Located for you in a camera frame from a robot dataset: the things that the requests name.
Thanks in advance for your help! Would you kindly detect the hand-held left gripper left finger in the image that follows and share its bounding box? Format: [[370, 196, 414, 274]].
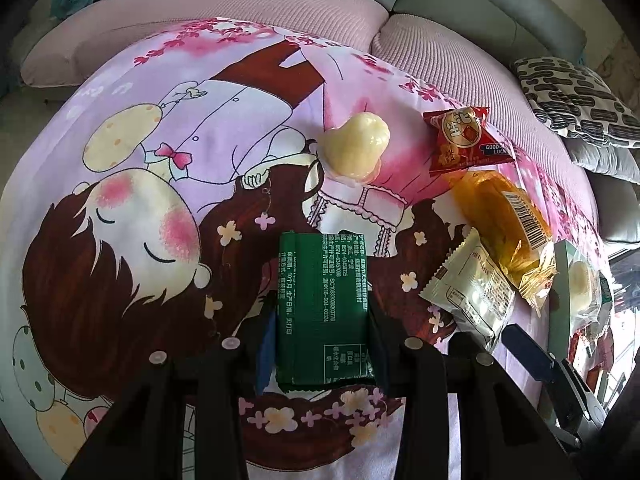
[[60, 305, 281, 480]]

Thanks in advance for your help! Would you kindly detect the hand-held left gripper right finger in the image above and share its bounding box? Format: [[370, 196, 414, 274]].
[[367, 305, 576, 480]]

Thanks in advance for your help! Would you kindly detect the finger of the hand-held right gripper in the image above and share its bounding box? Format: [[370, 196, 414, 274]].
[[501, 324, 603, 413]]

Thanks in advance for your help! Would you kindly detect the teal rimmed white tray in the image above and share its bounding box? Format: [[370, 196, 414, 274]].
[[547, 240, 621, 411]]

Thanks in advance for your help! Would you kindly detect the green snack packet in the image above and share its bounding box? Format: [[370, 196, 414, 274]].
[[276, 230, 377, 393]]

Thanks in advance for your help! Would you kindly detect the cream snack packet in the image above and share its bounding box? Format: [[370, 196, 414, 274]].
[[420, 227, 516, 353]]

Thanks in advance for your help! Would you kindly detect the yellow clear bread packet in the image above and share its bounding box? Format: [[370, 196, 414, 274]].
[[452, 170, 558, 318]]

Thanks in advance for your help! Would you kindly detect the pale yellow jelly cup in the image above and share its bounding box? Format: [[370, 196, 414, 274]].
[[318, 112, 392, 191]]

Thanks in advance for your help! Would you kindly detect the red flower print snack packet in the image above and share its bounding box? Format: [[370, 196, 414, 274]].
[[422, 106, 516, 177]]

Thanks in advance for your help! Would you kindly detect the bun in clear bag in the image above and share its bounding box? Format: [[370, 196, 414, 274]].
[[567, 257, 606, 336]]

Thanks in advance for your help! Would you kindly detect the grey pillow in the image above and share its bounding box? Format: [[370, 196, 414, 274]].
[[565, 137, 640, 183]]

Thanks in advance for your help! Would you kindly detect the pink cartoon printed blanket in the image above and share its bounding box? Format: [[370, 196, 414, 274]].
[[0, 17, 616, 480]]

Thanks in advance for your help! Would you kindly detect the black white patterned pillow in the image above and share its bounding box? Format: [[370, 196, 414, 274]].
[[510, 56, 640, 148]]

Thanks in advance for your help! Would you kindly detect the pink ribbed sofa cover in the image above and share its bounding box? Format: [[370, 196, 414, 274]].
[[20, 0, 531, 126]]

